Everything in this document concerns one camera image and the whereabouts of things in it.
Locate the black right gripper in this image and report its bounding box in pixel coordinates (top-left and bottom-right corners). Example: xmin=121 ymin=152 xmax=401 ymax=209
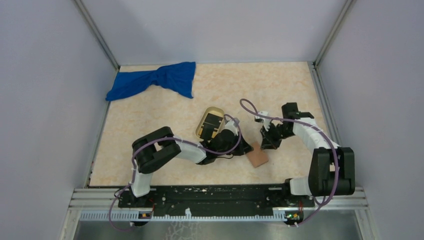
xmin=260 ymin=121 xmax=296 ymax=150

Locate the beige oval plastic tray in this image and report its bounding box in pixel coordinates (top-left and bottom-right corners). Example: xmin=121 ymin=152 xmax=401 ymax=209
xmin=195 ymin=106 xmax=225 ymax=141

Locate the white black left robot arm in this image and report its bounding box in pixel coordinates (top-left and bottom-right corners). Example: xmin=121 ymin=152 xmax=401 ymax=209
xmin=130 ymin=126 xmax=254 ymax=207

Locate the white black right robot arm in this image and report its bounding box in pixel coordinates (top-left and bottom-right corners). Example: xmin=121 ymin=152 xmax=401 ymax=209
xmin=255 ymin=102 xmax=356 ymax=206

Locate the black magnetic stripe card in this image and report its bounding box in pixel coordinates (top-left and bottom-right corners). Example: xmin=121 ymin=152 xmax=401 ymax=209
xmin=199 ymin=113 xmax=223 ymax=141

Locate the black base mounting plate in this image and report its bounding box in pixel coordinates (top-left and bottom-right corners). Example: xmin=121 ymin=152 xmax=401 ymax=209
xmin=118 ymin=183 xmax=315 ymax=217

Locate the blue cloth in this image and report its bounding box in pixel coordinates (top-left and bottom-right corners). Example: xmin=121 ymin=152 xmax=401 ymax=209
xmin=105 ymin=61 xmax=196 ymax=102

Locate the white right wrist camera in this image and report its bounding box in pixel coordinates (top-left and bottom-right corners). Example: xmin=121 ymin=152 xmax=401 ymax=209
xmin=254 ymin=111 xmax=272 ymax=132

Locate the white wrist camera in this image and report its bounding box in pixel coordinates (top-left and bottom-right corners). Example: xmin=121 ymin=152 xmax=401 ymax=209
xmin=254 ymin=111 xmax=272 ymax=132
xmin=224 ymin=118 xmax=239 ymax=136

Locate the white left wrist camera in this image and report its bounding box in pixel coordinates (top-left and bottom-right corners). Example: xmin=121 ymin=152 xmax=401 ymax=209
xmin=224 ymin=118 xmax=239 ymax=136

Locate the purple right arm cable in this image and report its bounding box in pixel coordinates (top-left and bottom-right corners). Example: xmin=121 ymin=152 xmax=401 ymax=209
xmin=239 ymin=98 xmax=340 ymax=228

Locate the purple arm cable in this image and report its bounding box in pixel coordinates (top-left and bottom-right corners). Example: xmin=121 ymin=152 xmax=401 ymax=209
xmin=239 ymin=98 xmax=340 ymax=228
xmin=108 ymin=114 xmax=243 ymax=233

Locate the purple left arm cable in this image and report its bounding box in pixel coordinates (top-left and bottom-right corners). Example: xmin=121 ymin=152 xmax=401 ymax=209
xmin=108 ymin=114 xmax=243 ymax=233

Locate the white slotted cable duct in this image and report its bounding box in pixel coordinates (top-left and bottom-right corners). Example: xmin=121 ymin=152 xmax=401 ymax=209
xmin=79 ymin=209 xmax=288 ymax=222

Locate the aluminium right corner post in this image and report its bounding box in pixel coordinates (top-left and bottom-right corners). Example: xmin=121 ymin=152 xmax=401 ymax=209
xmin=313 ymin=0 xmax=357 ymax=69

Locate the aluminium corner post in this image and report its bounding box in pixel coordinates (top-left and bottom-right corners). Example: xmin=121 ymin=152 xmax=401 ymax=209
xmin=72 ymin=0 xmax=121 ymax=71
xmin=313 ymin=0 xmax=357 ymax=69

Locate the aluminium front rail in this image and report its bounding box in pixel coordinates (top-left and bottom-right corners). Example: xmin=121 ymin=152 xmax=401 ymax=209
xmin=68 ymin=187 xmax=369 ymax=210

